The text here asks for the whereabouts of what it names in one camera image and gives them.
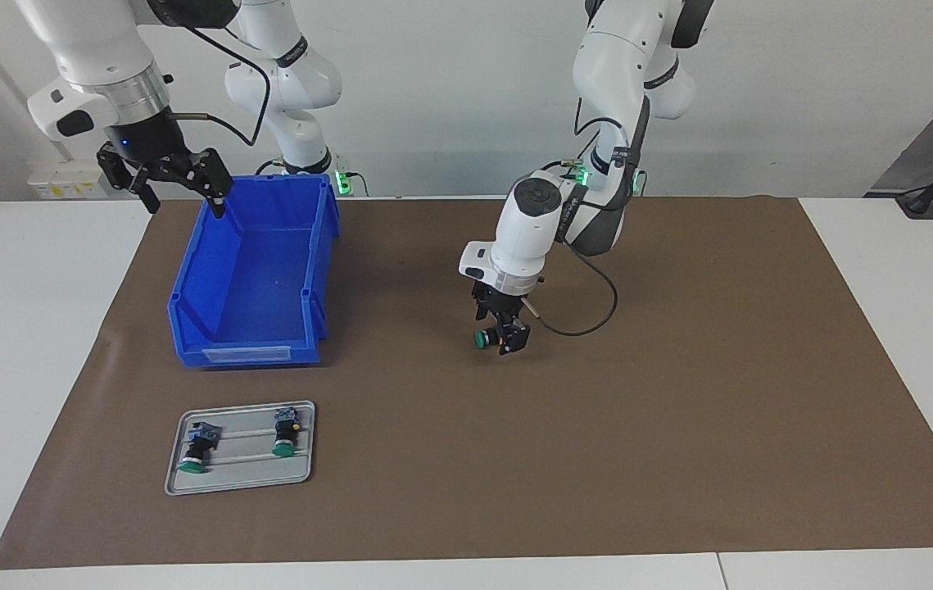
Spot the blue plastic storage bin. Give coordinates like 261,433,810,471
167,174,342,370

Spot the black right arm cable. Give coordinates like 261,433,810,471
170,23,272,148

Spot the white wall socket box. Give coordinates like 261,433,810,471
28,160,106,200

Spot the brown table mat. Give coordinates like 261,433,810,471
0,195,933,570

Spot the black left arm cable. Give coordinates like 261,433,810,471
522,94,652,338

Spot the grey metal tray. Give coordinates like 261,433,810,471
164,400,317,497

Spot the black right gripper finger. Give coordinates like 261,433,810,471
167,149,233,220
97,146,161,216

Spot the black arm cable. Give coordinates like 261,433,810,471
170,23,272,148
522,94,652,338

